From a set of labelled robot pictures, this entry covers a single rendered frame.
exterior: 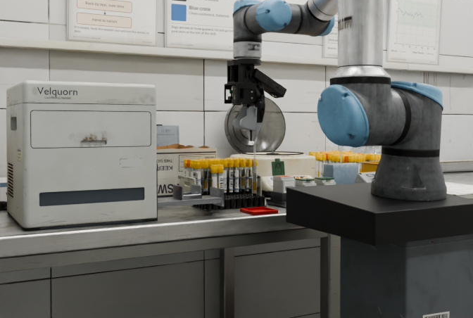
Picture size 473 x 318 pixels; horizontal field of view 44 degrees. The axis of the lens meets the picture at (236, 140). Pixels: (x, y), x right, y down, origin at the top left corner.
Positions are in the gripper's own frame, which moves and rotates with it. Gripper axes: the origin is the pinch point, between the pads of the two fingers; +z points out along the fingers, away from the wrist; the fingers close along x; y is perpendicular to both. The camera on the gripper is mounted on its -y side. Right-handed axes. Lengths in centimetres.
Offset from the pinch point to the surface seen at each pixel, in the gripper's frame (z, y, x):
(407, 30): -42, -102, -49
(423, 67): -27, -109, -46
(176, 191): 12.5, 25.5, 7.5
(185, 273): 48, -2, -51
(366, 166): 9.4, -39.1, -0.9
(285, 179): 11.1, -5.2, 6.9
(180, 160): 6.9, 14.1, -16.6
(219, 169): 8.1, 12.3, 4.0
